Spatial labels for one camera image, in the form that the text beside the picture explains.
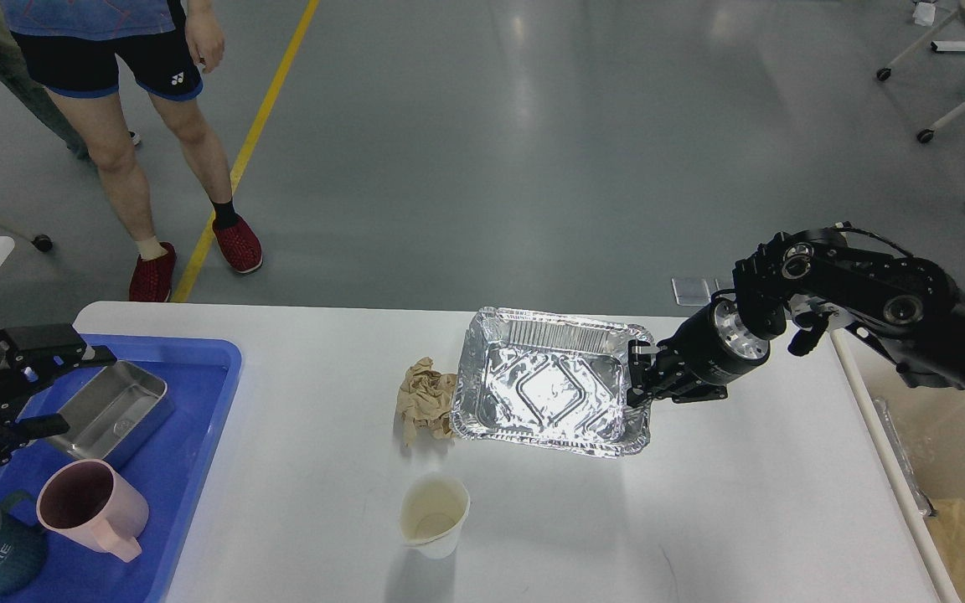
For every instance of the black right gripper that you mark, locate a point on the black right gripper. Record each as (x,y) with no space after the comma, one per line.
(707,352)

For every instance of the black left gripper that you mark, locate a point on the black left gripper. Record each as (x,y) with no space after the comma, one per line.
(32,358)

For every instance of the aluminium foil tray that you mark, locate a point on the aluminium foil tray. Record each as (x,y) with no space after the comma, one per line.
(549,380)

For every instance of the square stainless steel tray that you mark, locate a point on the square stainless steel tray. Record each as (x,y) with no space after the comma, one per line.
(114,415)

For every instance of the pink mug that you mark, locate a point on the pink mug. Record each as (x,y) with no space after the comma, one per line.
(92,504)

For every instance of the white paper cup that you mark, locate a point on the white paper cup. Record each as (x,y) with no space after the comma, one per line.
(432,515)

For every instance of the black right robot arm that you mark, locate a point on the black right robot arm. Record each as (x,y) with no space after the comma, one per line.
(904,307)

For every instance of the clear floor plate left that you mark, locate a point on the clear floor plate left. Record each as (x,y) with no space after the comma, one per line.
(691,291)

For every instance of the clear floor plate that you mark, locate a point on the clear floor plate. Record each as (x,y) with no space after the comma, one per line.
(724,286)
(691,291)

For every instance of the clear floor plate right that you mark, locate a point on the clear floor plate right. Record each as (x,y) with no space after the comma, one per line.
(724,286)

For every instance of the beige plastic bin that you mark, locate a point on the beige plastic bin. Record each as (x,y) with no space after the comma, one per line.
(931,423)

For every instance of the foil tray in bin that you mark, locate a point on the foil tray in bin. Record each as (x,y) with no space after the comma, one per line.
(922,501)

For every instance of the person in khaki trousers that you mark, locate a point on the person in khaki trousers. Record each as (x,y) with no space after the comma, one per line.
(15,77)

